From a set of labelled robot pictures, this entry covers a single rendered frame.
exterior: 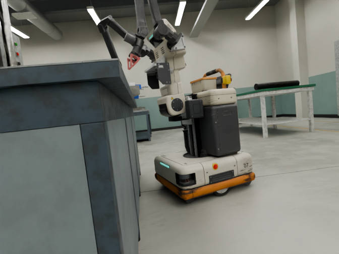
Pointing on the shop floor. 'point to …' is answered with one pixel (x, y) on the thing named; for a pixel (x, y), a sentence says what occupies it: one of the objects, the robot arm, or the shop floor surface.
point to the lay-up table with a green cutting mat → (277, 89)
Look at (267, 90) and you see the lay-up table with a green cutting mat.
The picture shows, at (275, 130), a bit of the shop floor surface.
